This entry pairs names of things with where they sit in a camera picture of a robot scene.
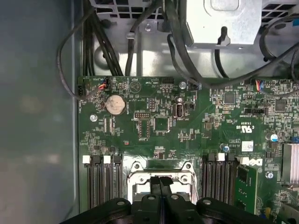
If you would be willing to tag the internal USB port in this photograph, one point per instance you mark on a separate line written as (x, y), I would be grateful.
(179, 109)

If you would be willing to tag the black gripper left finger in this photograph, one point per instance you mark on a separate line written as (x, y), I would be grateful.
(149, 210)

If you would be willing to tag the black-clipped RAM slot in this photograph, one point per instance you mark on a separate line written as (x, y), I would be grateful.
(230, 177)
(208, 177)
(118, 177)
(96, 177)

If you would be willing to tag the silver CPU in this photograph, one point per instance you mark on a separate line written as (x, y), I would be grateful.
(142, 190)

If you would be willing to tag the green motherboard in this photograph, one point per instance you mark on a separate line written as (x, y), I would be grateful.
(187, 130)

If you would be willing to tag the silver metal drive cage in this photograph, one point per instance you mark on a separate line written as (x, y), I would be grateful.
(233, 23)

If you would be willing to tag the black PC case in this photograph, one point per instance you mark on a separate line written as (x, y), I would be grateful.
(35, 116)

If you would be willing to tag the CPU socket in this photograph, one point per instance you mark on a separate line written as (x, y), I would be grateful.
(187, 166)

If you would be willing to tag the green RAM stick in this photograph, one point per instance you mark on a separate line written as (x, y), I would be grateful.
(246, 186)

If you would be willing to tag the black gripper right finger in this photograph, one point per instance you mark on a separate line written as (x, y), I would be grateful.
(177, 210)

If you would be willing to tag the silver chipset heatsink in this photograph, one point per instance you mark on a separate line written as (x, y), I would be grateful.
(290, 163)

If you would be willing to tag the white-clipped RAM slot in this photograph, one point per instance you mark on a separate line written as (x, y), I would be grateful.
(87, 161)
(219, 177)
(107, 177)

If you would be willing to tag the metal socket cover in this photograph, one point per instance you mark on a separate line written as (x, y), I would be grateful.
(146, 174)

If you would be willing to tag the coin battery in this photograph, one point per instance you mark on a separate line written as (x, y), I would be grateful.
(115, 105)

